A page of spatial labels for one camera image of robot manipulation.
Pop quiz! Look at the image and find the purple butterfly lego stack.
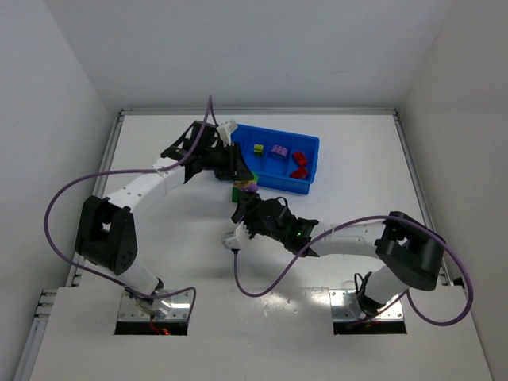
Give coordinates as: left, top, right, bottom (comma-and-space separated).
234, 173, 259, 192

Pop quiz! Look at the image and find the lime curved lego brick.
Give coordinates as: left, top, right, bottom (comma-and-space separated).
253, 144, 264, 156

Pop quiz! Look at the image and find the purple flower lego piece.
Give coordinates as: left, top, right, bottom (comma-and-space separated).
269, 144, 290, 161

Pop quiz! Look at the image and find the red round lego piece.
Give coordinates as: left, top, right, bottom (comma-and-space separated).
290, 167, 309, 179

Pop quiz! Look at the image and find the green red lego stack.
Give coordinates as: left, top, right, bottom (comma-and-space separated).
231, 187, 241, 203

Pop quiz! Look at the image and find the red lego plate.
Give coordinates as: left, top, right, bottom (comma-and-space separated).
292, 151, 308, 167

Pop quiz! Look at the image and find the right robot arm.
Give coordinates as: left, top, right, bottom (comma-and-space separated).
243, 198, 444, 316

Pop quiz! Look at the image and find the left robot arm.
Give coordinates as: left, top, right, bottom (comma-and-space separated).
75, 121, 254, 300

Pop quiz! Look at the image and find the blue divided sorting bin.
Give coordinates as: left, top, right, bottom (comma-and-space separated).
232, 125, 320, 194

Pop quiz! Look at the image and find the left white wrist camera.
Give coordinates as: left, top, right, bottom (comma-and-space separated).
216, 120, 237, 146

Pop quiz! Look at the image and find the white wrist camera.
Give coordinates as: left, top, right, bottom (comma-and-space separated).
222, 222, 250, 251
216, 120, 237, 146

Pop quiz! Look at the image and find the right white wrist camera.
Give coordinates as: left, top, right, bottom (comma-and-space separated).
222, 222, 250, 251

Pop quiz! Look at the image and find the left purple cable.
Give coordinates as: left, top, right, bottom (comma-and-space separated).
43, 94, 217, 318

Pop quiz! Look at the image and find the purple cable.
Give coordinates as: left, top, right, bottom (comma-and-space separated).
233, 215, 475, 327
43, 94, 217, 318

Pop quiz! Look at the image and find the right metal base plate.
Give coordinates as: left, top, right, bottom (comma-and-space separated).
329, 289, 404, 323

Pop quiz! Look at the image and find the metal base plate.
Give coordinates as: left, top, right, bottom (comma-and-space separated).
329, 289, 404, 323
117, 287, 196, 323

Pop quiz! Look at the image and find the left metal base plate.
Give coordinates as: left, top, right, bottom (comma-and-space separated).
117, 287, 196, 323

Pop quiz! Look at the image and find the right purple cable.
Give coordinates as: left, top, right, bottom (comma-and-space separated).
233, 215, 475, 327

